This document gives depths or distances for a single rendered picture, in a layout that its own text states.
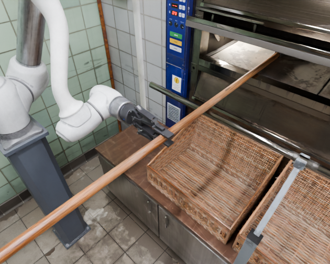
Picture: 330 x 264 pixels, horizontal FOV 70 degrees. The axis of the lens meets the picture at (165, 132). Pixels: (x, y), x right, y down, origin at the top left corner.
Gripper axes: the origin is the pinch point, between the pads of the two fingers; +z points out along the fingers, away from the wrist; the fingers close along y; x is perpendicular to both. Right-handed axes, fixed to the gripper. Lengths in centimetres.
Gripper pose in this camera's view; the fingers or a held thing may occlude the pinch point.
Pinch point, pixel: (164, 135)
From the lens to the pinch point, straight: 83.3
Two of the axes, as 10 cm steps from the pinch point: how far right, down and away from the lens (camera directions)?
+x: -6.9, 4.9, -5.4
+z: 7.3, 4.6, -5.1
